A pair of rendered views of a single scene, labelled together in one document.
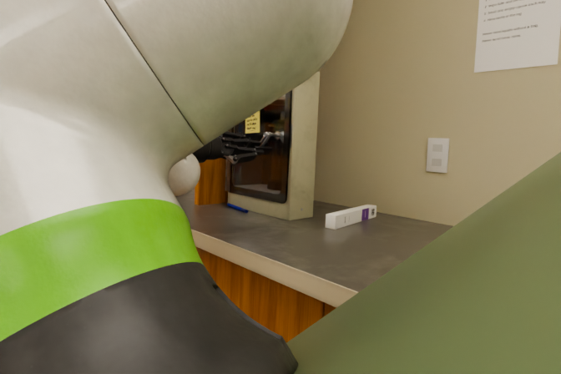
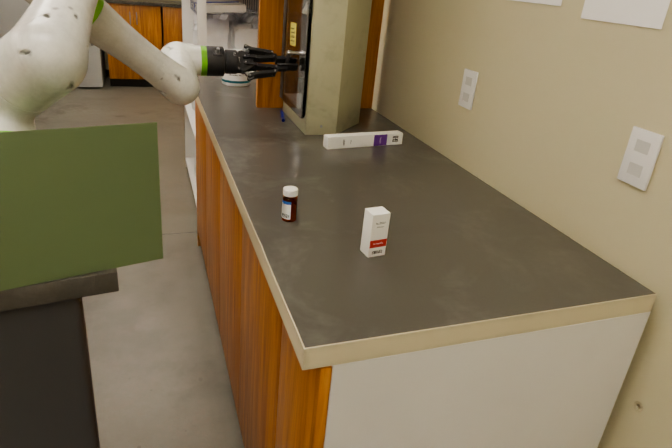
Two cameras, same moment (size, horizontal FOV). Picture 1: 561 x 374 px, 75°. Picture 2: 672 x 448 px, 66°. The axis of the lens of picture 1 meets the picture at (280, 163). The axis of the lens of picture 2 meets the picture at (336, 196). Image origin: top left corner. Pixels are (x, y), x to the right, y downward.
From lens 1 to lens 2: 0.93 m
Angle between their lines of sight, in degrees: 30
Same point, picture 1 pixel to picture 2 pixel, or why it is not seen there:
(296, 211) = (314, 127)
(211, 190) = (270, 95)
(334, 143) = (407, 56)
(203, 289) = not seen: hidden behind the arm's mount
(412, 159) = (453, 88)
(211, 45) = (13, 91)
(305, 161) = (327, 81)
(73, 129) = not seen: outside the picture
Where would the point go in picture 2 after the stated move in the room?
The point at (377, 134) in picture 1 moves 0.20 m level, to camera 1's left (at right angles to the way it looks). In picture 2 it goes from (435, 55) to (380, 46)
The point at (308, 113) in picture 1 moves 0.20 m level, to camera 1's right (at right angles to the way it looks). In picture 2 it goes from (331, 33) to (391, 41)
